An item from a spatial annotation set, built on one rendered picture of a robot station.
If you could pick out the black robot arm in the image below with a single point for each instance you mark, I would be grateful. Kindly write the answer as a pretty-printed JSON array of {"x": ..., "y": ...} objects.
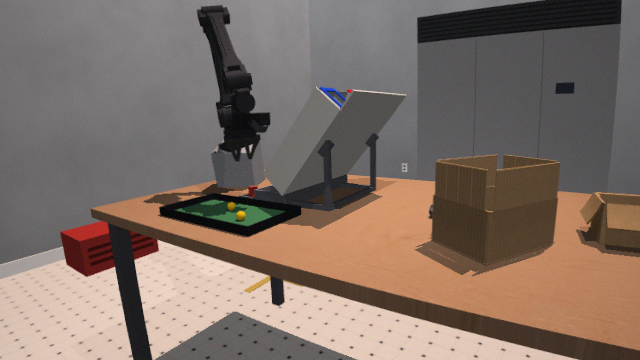
[{"x": 212, "y": 18}]

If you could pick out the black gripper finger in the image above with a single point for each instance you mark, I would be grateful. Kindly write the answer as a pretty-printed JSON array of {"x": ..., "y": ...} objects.
[
  {"x": 238, "y": 143},
  {"x": 246, "y": 144}
]

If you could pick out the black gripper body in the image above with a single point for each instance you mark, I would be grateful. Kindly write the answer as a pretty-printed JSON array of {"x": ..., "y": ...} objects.
[{"x": 240, "y": 133}]

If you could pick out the red plug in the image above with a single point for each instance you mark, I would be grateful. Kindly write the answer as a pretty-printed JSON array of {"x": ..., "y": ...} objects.
[{"x": 251, "y": 188}]

